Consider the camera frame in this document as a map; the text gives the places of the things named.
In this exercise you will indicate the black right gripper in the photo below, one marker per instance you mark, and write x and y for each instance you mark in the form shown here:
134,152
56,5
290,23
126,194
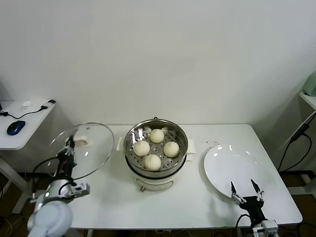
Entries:
255,207

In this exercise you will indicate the scattered dark crumbs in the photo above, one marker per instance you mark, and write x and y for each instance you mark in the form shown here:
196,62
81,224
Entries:
209,142

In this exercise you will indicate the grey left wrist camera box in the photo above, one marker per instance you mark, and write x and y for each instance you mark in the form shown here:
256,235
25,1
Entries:
80,189

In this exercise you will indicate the blue computer mouse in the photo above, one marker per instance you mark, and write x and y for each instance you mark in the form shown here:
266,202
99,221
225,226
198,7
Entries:
16,127

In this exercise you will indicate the pale green appliance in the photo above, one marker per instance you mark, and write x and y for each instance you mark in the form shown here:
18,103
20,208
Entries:
311,85

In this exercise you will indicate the white side desk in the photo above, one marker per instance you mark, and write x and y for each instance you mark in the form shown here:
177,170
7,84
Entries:
14,143

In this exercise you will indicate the stainless steel steamer pot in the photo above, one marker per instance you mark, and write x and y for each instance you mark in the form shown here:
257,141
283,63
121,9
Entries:
158,149

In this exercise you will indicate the white round plate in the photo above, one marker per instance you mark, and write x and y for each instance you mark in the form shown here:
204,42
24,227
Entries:
229,165

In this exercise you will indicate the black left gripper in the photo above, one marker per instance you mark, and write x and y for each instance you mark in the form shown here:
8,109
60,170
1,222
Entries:
66,165

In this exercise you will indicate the white steamed baozi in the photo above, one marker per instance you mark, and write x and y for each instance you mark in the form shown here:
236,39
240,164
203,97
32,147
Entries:
171,149
152,162
141,148
156,135

